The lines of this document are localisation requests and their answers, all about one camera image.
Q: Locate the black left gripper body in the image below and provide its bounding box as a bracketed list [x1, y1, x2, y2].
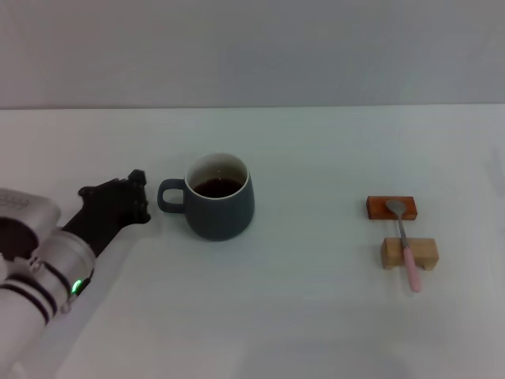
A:
[61, 185, 137, 257]

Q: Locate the dark grey ceramic mug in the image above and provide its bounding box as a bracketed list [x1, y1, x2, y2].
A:
[157, 152, 256, 242]

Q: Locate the pink-handled metal spoon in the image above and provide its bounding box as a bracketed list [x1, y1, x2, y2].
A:
[384, 199, 422, 294]

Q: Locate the light wooden spoon rest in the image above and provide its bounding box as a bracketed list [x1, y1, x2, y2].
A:
[380, 237, 440, 272]

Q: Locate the dark coffee liquid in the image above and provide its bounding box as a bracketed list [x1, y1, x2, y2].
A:
[192, 178, 245, 201]

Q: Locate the reddish brown wooden block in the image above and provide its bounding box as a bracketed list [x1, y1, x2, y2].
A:
[366, 195, 418, 222]

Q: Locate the left wrist camera unit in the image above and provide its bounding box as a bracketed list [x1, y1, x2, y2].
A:
[0, 188, 63, 257]

